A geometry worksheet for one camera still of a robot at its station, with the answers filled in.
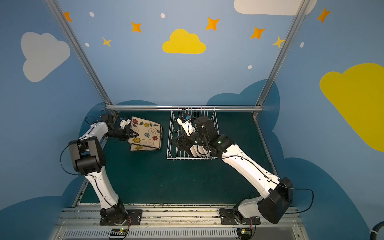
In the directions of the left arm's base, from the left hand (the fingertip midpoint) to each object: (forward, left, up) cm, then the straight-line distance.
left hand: (136, 135), depth 97 cm
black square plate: (-23, -32, +27) cm, 47 cm away
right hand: (-15, -31, +22) cm, 40 cm away
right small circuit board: (-51, -64, -12) cm, 83 cm away
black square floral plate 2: (-5, -1, -8) cm, 9 cm away
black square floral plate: (+4, -7, -2) cm, 9 cm away
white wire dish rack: (-10, -26, -4) cm, 28 cm away
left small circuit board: (-52, -1, -12) cm, 53 cm away
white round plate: (-13, -38, +4) cm, 41 cm away
